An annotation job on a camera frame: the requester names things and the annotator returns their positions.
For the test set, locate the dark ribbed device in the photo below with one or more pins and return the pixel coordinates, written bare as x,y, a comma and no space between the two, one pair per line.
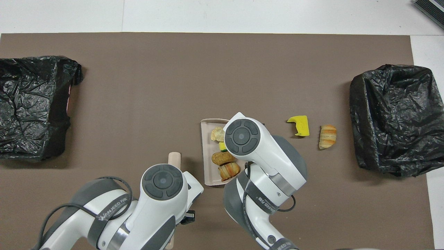
432,7

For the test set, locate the brown bread roll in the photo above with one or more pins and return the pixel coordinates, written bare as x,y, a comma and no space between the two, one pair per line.
222,158

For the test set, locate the black bag lined trash bin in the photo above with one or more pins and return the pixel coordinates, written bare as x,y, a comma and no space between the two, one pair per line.
392,114
34,104

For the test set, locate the orange striped croissant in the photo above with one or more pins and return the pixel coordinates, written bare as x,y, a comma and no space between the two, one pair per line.
217,133
327,137

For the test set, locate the notched yellow sponge piece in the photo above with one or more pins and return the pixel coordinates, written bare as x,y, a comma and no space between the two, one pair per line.
302,125

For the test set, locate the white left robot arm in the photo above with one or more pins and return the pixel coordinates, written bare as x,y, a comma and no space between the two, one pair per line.
163,180

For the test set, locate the beige hand brush black bristles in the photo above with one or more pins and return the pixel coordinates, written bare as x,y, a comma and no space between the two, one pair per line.
174,158

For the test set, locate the pale cream pastry piece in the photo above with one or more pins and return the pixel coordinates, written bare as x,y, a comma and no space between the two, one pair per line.
229,171

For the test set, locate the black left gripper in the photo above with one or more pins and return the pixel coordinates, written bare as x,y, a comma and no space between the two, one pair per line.
188,217

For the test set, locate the large brown paper table mat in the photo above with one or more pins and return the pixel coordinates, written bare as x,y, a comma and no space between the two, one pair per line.
242,52

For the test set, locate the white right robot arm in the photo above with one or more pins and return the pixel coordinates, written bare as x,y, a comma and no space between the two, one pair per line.
242,137

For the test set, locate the thick yellow sponge piece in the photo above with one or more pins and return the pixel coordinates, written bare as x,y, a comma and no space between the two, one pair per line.
222,147

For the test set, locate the beige plastic dustpan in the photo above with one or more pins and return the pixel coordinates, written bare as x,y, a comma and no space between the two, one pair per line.
208,166

